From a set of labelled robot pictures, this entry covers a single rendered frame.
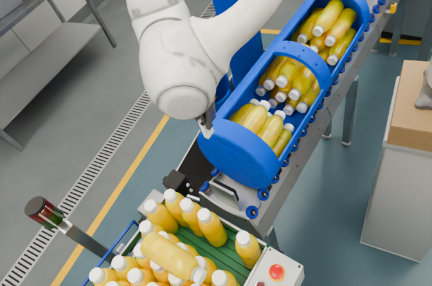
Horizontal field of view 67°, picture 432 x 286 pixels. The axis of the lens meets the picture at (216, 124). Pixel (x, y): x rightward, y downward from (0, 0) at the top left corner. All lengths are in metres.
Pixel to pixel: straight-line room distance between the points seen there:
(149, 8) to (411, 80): 0.97
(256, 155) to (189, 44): 0.56
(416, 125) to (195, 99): 0.85
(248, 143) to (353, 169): 1.44
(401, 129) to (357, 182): 1.16
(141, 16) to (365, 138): 2.08
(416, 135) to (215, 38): 0.84
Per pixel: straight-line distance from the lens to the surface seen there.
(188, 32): 0.49
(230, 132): 0.98
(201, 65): 0.47
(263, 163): 0.99
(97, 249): 1.35
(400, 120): 1.18
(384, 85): 2.85
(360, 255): 2.11
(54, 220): 1.14
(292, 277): 0.92
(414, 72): 1.34
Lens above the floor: 1.99
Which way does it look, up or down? 48 degrees down
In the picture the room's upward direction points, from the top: 20 degrees counter-clockwise
